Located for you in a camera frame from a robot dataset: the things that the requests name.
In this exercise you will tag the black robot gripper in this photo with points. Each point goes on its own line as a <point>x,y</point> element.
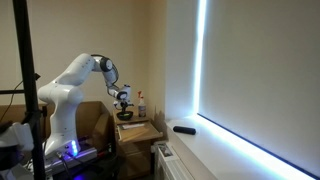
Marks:
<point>123,103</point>

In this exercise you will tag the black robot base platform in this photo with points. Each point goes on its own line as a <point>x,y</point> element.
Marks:
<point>100,168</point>

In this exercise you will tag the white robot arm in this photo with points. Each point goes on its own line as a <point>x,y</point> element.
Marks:
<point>63,100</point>

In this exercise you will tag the light wooden drawer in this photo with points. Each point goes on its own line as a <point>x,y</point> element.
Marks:
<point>138,133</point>

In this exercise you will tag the light wooden drawer cabinet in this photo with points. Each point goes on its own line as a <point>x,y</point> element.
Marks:
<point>133,156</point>

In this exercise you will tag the spray bottle with red trigger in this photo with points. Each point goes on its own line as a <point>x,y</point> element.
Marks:
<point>142,108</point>

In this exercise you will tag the printed card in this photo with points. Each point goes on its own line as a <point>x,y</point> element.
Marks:
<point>166,150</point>

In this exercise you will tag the dark cylindrical speaker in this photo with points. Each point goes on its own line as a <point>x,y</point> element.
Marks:
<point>184,130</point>

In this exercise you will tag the white radiator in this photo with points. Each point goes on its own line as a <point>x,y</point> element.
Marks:
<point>170,166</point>

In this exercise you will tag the black tripod stand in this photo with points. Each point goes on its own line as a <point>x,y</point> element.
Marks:
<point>28,83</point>

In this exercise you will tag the white window sill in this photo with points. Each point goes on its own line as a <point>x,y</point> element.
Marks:
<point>213,156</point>

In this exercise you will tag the white window blind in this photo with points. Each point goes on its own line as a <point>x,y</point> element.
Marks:
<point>263,76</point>

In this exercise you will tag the aluminium mounting rail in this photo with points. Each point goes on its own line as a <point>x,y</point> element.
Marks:
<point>71,160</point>

